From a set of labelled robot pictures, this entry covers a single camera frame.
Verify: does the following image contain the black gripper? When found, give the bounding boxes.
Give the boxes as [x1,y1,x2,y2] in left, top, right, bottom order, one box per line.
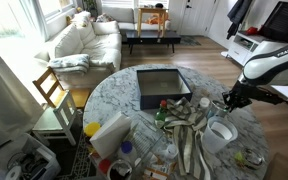
[222,81,283,112]

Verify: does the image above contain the silver metal cup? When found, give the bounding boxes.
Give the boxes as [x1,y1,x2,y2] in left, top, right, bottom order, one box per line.
[207,100,228,118]

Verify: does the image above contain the white plastic cup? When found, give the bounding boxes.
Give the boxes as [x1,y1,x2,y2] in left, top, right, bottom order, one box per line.
[201,116,238,154]

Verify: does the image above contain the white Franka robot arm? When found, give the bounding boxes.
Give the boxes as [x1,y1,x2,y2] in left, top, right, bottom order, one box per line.
[222,45,288,112]

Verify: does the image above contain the clear plastic case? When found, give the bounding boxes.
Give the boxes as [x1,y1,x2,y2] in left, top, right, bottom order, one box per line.
[122,121,166,180]

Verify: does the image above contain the small white jar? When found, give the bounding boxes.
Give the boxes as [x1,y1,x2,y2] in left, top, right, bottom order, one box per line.
[199,97,210,108]

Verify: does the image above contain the white tv cabinet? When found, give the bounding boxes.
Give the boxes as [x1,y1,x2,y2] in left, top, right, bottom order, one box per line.
[222,31,288,99]

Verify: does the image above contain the striped grey white cloth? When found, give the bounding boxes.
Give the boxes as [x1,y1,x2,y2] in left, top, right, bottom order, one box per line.
[163,98,212,180]

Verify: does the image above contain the silver bowl with green item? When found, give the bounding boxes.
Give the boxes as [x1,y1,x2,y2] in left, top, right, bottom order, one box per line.
[234,148,265,170]

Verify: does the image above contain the hanging dark jacket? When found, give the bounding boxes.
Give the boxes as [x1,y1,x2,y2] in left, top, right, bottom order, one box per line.
[226,0,252,40]

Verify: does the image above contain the black television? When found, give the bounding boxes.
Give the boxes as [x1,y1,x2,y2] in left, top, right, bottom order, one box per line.
[259,1,288,43]

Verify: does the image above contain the green bottle red cap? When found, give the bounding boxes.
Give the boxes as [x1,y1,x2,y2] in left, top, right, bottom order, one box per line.
[155,100,167,128]

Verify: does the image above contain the dark blue open box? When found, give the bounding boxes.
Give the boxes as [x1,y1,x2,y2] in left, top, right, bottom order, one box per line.
[136,69,193,110]

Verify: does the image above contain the small clear plastic bottle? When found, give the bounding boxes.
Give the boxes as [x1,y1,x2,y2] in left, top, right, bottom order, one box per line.
[161,144,178,161]

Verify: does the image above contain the black coffee table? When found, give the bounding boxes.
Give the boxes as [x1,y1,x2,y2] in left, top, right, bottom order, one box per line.
[126,30,181,52]

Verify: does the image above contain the wooden stool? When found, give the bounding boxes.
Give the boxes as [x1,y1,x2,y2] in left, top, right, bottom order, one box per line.
[137,7,167,37]

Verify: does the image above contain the orange white carton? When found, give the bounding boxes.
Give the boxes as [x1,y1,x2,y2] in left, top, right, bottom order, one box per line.
[143,156,176,180]

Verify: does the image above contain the bottle with blue cap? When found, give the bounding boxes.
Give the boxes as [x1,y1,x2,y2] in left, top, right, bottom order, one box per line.
[118,141,137,166]

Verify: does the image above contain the white bowl dark contents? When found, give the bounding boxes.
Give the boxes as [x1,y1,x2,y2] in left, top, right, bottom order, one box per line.
[107,159,133,180]

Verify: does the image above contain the yellow lid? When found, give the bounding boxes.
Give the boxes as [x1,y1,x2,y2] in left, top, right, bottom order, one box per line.
[84,122,101,137]

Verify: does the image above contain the red lid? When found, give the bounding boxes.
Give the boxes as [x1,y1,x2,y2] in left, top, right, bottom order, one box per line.
[98,159,111,174]

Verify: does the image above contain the white sofa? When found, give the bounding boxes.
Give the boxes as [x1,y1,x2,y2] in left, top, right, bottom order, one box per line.
[34,6,172,90]

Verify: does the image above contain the grey folded blanket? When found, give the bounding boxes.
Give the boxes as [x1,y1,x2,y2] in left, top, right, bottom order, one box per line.
[48,54,90,74]

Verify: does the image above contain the white wooden chair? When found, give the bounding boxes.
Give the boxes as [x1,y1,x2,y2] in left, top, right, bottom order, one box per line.
[32,91,77,146]

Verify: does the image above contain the natural wooden chair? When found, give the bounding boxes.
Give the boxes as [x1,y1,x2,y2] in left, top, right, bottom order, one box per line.
[33,68,90,109]

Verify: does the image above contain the white storage bin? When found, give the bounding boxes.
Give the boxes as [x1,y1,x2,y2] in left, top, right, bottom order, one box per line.
[5,134,61,180]

